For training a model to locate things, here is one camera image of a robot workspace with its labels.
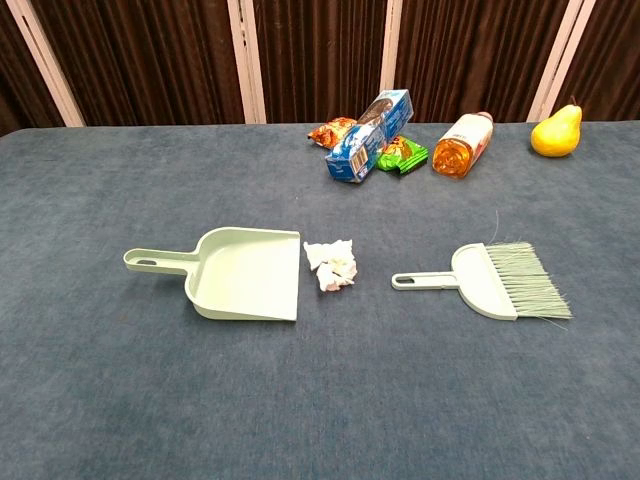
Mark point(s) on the white frame post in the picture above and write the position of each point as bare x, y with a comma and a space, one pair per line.
247, 75
391, 45
555, 60
45, 60

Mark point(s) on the yellow pear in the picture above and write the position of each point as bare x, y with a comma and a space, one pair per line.
555, 135

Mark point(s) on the orange drink bottle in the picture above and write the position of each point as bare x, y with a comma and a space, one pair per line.
460, 145

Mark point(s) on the orange snack packet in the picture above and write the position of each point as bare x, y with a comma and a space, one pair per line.
327, 132

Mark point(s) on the blue cookie box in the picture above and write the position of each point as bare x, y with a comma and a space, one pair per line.
360, 145

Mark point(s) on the green snack packet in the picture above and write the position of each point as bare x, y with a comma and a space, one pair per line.
407, 155

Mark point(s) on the mint green hand broom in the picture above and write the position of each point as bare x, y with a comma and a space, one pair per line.
480, 285

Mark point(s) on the mint green plastic dustpan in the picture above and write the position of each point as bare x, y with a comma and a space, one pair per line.
240, 275

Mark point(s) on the dark brown curtain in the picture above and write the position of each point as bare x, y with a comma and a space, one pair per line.
150, 60

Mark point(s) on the white paper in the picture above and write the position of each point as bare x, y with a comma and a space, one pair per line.
330, 260

